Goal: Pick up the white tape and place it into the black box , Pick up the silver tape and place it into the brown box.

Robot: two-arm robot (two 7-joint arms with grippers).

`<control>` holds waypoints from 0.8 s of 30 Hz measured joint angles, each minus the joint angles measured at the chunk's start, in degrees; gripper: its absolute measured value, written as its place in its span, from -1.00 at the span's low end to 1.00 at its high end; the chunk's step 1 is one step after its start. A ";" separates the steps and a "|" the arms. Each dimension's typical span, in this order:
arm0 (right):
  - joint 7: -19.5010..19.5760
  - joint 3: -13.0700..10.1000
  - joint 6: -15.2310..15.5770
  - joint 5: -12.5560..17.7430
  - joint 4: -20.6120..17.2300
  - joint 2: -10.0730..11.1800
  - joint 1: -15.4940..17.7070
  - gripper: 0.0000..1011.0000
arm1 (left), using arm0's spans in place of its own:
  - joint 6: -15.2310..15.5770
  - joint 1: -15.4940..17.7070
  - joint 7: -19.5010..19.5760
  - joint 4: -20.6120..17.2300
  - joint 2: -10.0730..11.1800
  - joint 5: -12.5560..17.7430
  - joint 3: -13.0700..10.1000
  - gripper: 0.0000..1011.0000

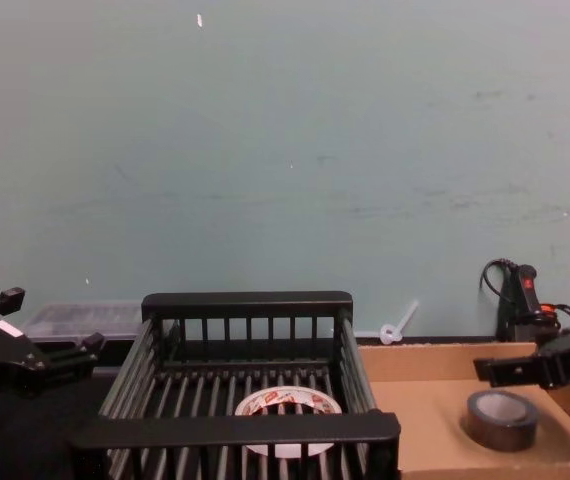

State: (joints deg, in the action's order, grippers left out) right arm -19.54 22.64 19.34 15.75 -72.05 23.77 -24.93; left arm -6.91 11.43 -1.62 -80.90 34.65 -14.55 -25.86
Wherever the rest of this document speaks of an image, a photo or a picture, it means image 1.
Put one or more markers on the black rack with steel bars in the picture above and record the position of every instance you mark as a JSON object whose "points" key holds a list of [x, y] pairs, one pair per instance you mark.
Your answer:
{"points": [[245, 302]]}

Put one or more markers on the silver tape roll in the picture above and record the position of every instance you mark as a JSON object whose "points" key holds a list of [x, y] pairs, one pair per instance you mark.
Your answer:
{"points": [[500, 432]]}

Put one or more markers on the clear plastic case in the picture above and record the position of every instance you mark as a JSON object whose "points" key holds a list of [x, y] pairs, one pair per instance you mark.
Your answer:
{"points": [[85, 317]]}

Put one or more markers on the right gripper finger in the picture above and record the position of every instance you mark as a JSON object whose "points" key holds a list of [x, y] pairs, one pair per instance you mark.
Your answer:
{"points": [[510, 371]]}

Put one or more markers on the shallow brown cardboard tray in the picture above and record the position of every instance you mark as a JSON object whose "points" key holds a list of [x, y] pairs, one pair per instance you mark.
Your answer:
{"points": [[415, 400]]}

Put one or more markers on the white tape roll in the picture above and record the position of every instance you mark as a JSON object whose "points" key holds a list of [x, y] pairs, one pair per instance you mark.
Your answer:
{"points": [[285, 451]]}

